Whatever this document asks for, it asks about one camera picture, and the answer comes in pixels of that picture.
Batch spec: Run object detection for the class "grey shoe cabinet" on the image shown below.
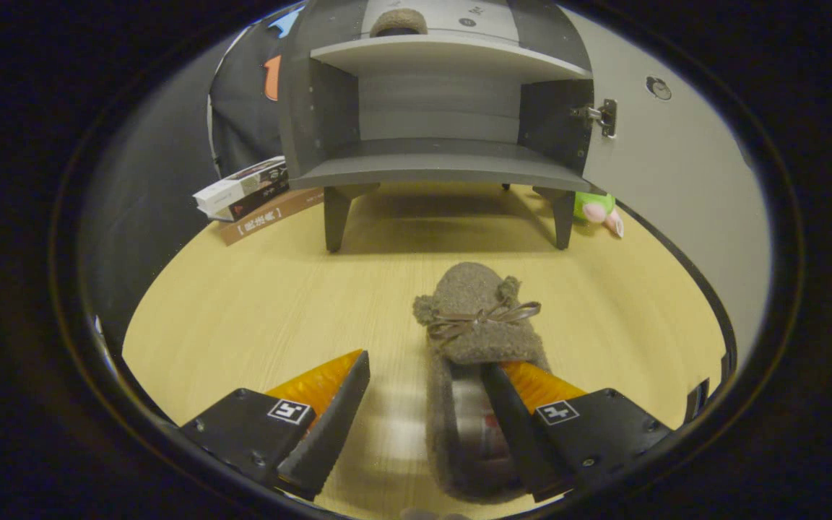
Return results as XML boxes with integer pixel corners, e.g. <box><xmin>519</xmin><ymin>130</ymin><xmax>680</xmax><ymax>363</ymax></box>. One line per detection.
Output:
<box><xmin>277</xmin><ymin>0</ymin><xmax>597</xmax><ymax>254</ymax></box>

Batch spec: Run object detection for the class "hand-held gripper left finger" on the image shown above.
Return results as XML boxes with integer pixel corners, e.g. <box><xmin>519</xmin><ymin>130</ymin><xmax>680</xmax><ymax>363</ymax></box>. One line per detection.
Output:
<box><xmin>179</xmin><ymin>350</ymin><xmax>371</xmax><ymax>501</ymax></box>

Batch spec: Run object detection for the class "brown fuzzy shoe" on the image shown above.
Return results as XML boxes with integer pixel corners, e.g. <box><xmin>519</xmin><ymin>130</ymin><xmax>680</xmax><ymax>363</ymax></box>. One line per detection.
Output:
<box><xmin>412</xmin><ymin>261</ymin><xmax>554</xmax><ymax>504</ymax></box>
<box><xmin>369</xmin><ymin>7</ymin><xmax>429</xmax><ymax>38</ymax></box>

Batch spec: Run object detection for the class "dark book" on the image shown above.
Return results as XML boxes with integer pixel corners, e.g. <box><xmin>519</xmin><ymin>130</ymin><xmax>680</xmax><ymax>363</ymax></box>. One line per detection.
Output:
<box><xmin>208</xmin><ymin>181</ymin><xmax>291</xmax><ymax>222</ymax></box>

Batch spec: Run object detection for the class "brown book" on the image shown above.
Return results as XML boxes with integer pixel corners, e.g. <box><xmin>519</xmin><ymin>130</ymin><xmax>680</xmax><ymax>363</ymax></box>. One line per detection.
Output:
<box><xmin>218</xmin><ymin>188</ymin><xmax>325</xmax><ymax>247</ymax></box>

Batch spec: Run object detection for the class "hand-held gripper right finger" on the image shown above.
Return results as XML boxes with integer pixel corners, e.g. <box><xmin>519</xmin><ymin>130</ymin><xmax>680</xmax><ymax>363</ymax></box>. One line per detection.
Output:
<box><xmin>480</xmin><ymin>360</ymin><xmax>673</xmax><ymax>504</ymax></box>

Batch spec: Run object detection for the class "green and pink plush toy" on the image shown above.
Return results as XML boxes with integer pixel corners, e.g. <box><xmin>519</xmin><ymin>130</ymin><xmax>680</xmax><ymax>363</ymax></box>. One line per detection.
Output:
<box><xmin>573</xmin><ymin>191</ymin><xmax>625</xmax><ymax>239</ymax></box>

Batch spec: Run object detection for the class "black backdrop cloth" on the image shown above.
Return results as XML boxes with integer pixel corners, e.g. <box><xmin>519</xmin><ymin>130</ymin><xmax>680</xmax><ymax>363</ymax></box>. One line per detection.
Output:
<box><xmin>84</xmin><ymin>7</ymin><xmax>301</xmax><ymax>347</ymax></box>

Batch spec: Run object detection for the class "metal door hinge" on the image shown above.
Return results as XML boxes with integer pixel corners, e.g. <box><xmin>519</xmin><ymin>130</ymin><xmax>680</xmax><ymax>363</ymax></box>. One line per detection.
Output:
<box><xmin>571</xmin><ymin>99</ymin><xmax>618</xmax><ymax>139</ymax></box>

